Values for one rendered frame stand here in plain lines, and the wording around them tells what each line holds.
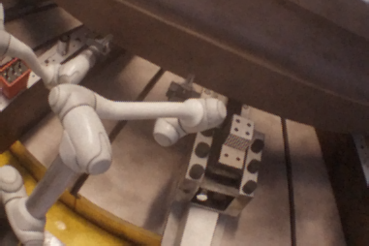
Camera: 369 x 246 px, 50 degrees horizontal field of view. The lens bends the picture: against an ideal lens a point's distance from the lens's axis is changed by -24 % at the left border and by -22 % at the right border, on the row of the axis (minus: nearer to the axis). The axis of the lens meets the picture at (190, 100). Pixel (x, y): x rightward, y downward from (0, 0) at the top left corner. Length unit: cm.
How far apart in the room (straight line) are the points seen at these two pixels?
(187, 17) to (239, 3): 26
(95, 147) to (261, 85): 110
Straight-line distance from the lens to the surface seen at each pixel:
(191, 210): 239
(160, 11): 225
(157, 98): 300
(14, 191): 185
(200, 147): 230
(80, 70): 201
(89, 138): 140
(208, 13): 225
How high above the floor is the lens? 241
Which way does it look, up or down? 43 degrees down
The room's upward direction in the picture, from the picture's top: 24 degrees clockwise
